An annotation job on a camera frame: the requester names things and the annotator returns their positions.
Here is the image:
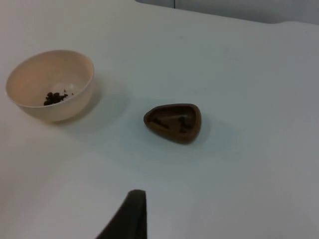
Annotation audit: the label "pale wooden bowl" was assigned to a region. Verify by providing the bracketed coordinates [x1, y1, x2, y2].
[5, 49, 95, 122]

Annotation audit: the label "coffee beans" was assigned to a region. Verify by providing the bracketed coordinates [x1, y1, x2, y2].
[43, 88, 74, 107]
[152, 116, 193, 133]

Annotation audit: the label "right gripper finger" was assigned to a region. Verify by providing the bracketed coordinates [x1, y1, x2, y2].
[95, 189, 148, 239]

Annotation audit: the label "dark brown wooden cup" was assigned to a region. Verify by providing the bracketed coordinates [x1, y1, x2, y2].
[143, 103, 201, 145]

